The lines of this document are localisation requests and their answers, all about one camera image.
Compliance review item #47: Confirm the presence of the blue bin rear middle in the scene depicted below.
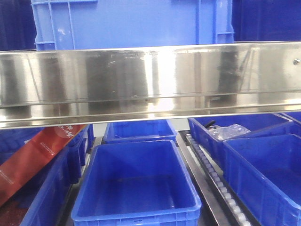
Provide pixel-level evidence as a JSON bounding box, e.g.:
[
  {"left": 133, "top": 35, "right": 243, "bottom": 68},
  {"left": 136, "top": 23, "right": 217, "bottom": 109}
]
[{"left": 103, "top": 120, "right": 177, "bottom": 144}]

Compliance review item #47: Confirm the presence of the blue bin rear right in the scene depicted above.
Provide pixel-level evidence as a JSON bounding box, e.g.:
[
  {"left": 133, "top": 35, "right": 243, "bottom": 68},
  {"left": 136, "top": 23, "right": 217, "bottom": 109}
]
[{"left": 188, "top": 112, "right": 301, "bottom": 169}]

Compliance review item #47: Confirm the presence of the blue bin lower middle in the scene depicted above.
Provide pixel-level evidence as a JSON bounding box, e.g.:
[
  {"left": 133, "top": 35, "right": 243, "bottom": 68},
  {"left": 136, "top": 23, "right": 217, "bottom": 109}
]
[{"left": 71, "top": 140, "right": 202, "bottom": 226}]

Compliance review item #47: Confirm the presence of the clear plastic bag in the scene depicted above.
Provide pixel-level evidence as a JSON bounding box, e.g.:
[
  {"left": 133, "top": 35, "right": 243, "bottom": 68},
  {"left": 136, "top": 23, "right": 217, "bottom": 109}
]
[{"left": 208, "top": 124, "right": 251, "bottom": 141}]

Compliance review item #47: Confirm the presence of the stainless steel shelf rack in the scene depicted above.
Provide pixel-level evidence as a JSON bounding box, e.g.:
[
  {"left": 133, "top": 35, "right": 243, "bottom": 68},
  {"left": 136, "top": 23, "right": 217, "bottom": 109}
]
[{"left": 0, "top": 41, "right": 301, "bottom": 129}]

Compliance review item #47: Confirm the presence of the red cardboard box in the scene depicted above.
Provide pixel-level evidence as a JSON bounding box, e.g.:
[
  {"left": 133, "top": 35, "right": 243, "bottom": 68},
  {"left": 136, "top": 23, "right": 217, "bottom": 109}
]
[{"left": 0, "top": 124, "right": 86, "bottom": 205}]

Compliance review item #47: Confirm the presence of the light blue upper crate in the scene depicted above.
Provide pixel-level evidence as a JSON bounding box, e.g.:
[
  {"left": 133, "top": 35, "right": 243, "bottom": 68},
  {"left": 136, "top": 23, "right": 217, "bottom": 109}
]
[{"left": 31, "top": 0, "right": 234, "bottom": 50}]

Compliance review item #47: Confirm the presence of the blue bin lower right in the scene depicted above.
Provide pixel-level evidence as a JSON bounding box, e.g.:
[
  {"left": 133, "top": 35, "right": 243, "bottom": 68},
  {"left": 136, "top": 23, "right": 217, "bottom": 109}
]
[{"left": 223, "top": 134, "right": 301, "bottom": 226}]

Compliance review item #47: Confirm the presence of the blue bin lower left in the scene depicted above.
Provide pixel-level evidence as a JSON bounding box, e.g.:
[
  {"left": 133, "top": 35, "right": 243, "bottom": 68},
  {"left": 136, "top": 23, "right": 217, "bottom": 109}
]
[{"left": 0, "top": 141, "right": 82, "bottom": 226}]

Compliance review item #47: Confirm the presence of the dark blue upper right bin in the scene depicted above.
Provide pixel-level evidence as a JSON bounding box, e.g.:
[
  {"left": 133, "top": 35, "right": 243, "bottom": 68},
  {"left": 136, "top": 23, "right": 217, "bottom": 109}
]
[{"left": 232, "top": 0, "right": 301, "bottom": 42}]

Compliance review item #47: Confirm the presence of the dark blue bin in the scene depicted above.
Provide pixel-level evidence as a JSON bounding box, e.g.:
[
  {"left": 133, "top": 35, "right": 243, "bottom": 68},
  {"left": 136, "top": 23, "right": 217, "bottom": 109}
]
[
  {"left": 232, "top": 0, "right": 301, "bottom": 42},
  {"left": 0, "top": 0, "right": 36, "bottom": 51}
]

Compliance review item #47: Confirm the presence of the blue bin rear left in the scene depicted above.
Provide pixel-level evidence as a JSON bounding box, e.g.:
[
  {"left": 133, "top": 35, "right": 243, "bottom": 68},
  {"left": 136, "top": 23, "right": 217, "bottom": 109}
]
[{"left": 0, "top": 125, "right": 93, "bottom": 164}]

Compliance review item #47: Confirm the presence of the dark blue upper left bin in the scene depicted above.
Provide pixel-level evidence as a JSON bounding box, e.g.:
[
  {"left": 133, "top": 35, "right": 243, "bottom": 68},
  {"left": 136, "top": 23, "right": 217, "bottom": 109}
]
[{"left": 0, "top": 0, "right": 36, "bottom": 51}]

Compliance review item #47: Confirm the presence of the black handle tool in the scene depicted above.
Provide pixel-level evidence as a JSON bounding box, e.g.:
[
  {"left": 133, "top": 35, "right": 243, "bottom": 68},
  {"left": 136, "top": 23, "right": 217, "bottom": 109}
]
[{"left": 204, "top": 120, "right": 216, "bottom": 129}]

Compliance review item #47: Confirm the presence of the roller track rail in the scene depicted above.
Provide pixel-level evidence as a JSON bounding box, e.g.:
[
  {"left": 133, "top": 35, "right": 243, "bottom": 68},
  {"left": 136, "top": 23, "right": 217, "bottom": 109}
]
[{"left": 177, "top": 130, "right": 260, "bottom": 226}]

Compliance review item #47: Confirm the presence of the screw on steel rail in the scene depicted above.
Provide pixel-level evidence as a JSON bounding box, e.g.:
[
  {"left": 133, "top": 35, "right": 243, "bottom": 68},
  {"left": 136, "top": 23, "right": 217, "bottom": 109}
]
[{"left": 293, "top": 58, "right": 301, "bottom": 65}]

